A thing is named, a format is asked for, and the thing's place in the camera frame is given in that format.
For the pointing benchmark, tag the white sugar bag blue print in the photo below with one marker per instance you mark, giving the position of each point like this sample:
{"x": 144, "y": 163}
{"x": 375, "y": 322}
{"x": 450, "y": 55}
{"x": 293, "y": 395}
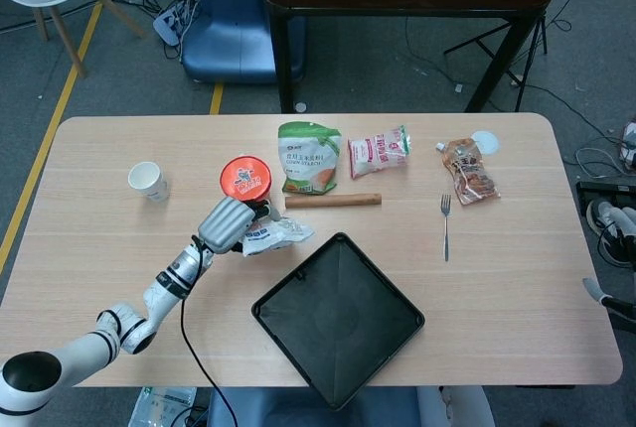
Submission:
{"x": 278, "y": 236}

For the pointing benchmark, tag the silver metal fork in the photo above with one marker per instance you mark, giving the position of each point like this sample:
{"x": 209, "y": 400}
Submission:
{"x": 445, "y": 228}

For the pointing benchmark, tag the blue robot torso base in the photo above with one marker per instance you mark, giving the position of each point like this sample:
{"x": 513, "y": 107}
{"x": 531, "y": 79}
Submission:
{"x": 278, "y": 409}

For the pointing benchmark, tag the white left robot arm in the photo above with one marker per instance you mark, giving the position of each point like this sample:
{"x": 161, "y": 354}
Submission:
{"x": 164, "y": 288}

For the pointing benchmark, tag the white power strip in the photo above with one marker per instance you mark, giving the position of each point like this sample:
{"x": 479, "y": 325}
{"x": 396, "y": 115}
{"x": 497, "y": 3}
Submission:
{"x": 168, "y": 25}

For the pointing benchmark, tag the orange lid food tub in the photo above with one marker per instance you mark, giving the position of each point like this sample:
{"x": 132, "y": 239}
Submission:
{"x": 246, "y": 179}

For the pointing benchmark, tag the black square baking tray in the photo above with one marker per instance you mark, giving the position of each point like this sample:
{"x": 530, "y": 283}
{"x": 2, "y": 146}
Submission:
{"x": 338, "y": 323}

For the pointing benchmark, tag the brown sauce spout pouch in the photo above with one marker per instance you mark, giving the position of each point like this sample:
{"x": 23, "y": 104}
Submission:
{"x": 469, "y": 174}

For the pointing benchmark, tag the white robot body panel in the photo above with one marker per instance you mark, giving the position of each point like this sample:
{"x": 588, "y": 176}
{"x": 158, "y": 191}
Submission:
{"x": 457, "y": 407}

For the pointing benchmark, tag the white floor disc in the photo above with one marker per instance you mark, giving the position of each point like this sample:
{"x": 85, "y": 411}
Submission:
{"x": 299, "y": 106}

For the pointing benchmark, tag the white round lid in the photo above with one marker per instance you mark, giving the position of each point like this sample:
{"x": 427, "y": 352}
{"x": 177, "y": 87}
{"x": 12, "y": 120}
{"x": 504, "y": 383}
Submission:
{"x": 488, "y": 141}

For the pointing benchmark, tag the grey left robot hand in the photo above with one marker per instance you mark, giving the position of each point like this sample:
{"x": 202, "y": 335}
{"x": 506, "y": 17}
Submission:
{"x": 223, "y": 223}

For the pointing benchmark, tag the green white corn starch bag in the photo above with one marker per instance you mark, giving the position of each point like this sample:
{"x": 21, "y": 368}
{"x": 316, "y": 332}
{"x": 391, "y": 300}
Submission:
{"x": 305, "y": 159}

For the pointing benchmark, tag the clear plastic bag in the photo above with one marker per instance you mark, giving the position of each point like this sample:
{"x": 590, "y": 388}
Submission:
{"x": 159, "y": 404}

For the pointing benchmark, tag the wooden rolling pin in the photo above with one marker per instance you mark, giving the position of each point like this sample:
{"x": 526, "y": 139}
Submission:
{"x": 333, "y": 200}

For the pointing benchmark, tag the red white snack bag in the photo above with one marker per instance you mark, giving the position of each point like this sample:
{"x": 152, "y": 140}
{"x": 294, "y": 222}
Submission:
{"x": 377, "y": 151}

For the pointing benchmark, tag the grey white sneaker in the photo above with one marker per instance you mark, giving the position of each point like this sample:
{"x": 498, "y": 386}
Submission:
{"x": 603, "y": 213}

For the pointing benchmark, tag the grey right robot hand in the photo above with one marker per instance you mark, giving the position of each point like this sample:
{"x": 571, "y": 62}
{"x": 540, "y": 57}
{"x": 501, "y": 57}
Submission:
{"x": 592, "y": 290}

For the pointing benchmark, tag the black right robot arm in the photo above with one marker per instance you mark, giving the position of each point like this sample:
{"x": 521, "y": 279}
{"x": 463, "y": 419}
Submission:
{"x": 621, "y": 310}

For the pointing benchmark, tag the white paper cup stack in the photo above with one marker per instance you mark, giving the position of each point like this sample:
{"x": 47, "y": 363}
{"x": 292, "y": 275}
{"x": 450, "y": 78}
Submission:
{"x": 144, "y": 179}

